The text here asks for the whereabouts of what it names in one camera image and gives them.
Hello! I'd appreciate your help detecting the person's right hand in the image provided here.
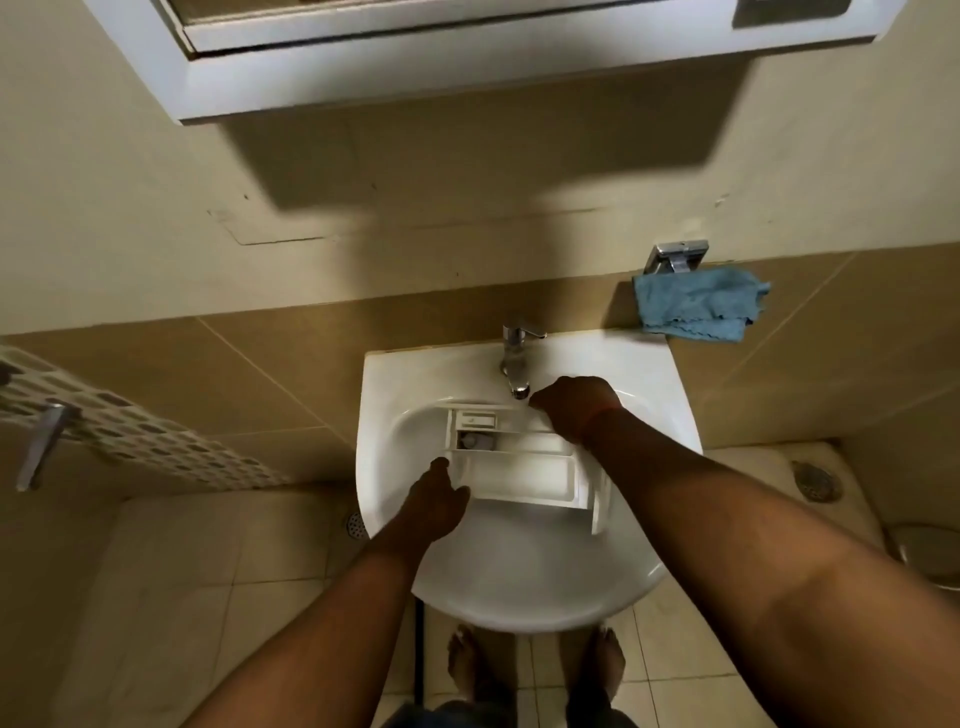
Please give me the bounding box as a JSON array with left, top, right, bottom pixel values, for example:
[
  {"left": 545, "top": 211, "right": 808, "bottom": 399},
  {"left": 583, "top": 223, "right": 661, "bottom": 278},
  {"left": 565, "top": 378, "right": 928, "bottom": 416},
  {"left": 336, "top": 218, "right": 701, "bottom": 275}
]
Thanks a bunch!
[{"left": 528, "top": 374, "right": 625, "bottom": 448}]

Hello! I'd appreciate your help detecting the person's left hand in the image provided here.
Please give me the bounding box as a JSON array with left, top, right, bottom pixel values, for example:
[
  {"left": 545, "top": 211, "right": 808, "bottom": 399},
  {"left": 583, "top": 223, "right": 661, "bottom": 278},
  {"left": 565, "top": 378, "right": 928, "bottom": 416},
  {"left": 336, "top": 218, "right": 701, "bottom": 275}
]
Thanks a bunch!
[{"left": 395, "top": 457, "right": 472, "bottom": 550}]

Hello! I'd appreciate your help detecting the person's left forearm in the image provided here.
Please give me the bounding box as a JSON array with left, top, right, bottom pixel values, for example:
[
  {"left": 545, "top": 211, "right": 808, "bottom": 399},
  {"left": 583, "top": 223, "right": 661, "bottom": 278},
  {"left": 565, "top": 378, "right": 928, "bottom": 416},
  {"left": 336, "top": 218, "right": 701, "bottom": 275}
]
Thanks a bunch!
[{"left": 183, "top": 524, "right": 440, "bottom": 728}]

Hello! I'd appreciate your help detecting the person's right forearm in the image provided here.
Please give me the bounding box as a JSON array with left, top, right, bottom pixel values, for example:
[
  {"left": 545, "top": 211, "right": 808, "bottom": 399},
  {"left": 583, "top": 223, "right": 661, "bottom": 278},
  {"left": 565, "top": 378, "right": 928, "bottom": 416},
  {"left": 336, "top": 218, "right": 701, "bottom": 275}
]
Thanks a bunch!
[{"left": 581, "top": 408, "right": 960, "bottom": 728}]

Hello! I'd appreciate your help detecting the person's left foot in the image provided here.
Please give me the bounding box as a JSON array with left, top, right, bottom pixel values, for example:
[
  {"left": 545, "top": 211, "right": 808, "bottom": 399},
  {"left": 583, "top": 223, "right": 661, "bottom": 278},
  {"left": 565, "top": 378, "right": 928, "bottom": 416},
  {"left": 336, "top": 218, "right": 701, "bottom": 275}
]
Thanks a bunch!
[{"left": 446, "top": 627, "right": 490, "bottom": 705}]

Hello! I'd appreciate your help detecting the person's foot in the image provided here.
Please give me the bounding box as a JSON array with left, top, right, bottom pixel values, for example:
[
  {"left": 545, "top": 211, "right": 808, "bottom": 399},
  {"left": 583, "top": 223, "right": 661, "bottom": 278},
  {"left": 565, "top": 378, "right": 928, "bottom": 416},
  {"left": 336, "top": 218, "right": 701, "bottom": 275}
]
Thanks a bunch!
[
  {"left": 579, "top": 625, "right": 628, "bottom": 708},
  {"left": 446, "top": 627, "right": 490, "bottom": 705}
]

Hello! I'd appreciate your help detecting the person's right foot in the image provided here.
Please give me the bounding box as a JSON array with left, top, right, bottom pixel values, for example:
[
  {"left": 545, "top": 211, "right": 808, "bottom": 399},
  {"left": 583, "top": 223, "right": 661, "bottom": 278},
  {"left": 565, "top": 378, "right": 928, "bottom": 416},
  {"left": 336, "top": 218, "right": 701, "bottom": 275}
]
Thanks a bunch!
[{"left": 579, "top": 625, "right": 628, "bottom": 708}]

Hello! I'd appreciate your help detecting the red thread wristband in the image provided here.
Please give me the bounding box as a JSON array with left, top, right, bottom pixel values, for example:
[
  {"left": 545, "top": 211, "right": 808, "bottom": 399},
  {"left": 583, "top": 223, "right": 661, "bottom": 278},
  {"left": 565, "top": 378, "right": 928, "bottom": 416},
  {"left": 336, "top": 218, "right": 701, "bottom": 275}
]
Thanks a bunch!
[{"left": 583, "top": 403, "right": 625, "bottom": 445}]

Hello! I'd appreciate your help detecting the chrome sink faucet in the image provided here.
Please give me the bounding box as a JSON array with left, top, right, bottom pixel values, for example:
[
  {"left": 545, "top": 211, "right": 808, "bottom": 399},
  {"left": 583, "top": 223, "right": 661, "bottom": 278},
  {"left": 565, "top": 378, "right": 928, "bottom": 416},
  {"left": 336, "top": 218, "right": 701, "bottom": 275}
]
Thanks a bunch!
[{"left": 500, "top": 323, "right": 548, "bottom": 401}]

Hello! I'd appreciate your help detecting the white ceramic sink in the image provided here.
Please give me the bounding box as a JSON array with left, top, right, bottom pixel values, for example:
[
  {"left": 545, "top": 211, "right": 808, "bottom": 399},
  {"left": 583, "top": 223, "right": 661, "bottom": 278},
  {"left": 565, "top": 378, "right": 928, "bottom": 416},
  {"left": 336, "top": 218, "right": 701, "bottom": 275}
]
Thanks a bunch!
[{"left": 356, "top": 329, "right": 705, "bottom": 636}]

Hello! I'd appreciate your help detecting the blue cloth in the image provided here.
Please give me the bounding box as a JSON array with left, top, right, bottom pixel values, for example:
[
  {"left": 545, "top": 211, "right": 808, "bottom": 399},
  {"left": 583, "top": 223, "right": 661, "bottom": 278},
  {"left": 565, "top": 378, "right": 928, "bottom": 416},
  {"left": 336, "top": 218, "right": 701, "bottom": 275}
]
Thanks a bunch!
[{"left": 631, "top": 266, "right": 772, "bottom": 345}]

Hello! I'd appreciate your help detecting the white mirror cabinet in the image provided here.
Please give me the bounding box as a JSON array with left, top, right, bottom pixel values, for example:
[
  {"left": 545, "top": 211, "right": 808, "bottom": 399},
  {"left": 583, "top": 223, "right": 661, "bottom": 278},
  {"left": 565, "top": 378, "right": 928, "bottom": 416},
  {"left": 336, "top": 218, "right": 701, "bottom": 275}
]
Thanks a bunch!
[{"left": 80, "top": 0, "right": 910, "bottom": 126}]

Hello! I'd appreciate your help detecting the steel dustbin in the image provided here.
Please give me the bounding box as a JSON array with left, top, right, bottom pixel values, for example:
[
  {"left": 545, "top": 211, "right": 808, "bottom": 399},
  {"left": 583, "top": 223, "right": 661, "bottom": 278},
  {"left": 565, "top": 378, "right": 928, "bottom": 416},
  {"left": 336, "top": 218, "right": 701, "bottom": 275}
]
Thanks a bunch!
[{"left": 884, "top": 522, "right": 960, "bottom": 595}]

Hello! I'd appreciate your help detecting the chrome wall hook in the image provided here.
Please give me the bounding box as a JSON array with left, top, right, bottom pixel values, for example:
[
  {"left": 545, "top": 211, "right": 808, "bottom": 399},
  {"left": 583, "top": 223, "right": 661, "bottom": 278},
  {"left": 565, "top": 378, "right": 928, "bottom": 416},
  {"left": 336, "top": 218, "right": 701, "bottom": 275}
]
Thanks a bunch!
[{"left": 642, "top": 239, "right": 711, "bottom": 276}]

